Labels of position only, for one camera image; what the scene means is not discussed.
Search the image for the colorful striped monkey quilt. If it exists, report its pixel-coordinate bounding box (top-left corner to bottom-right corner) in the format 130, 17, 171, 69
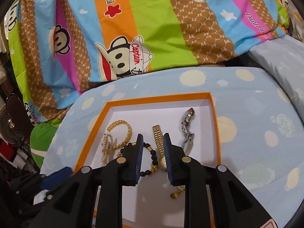
4, 0, 289, 125

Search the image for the silver wristwatch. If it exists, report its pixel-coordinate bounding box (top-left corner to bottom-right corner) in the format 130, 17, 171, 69
181, 108, 195, 155

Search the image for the black bead bracelet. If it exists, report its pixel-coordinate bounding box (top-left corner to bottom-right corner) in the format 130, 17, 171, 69
120, 142, 186, 200

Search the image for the gold wristwatch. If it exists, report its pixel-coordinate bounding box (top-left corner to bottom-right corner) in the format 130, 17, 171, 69
152, 125, 167, 171

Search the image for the green blanket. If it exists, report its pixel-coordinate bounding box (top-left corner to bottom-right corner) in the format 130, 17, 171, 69
29, 120, 61, 168

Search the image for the light blue dotted pillow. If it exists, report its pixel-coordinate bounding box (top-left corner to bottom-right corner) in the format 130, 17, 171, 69
42, 67, 303, 227

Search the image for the orange white jewelry box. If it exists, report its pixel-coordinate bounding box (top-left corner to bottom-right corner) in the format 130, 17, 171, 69
75, 92, 221, 227

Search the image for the white pearl bracelet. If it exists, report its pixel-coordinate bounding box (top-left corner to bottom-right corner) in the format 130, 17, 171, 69
100, 133, 114, 167

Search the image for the gold chain bangle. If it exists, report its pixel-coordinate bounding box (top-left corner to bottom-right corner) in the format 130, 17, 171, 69
107, 120, 132, 150

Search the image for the black electric fan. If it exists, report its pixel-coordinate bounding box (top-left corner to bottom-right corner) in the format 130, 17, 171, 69
1, 94, 34, 145

